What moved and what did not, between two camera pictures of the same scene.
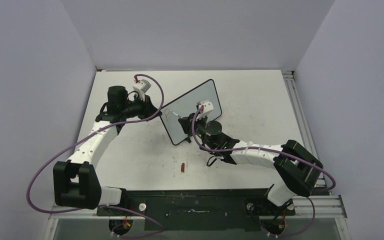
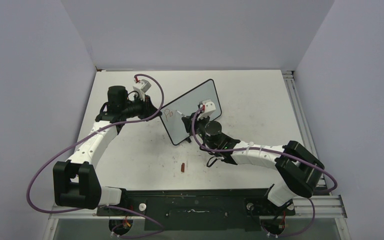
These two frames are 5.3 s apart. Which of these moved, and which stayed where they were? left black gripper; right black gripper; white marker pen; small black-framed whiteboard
Moved: white marker pen
Stayed: small black-framed whiteboard; left black gripper; right black gripper
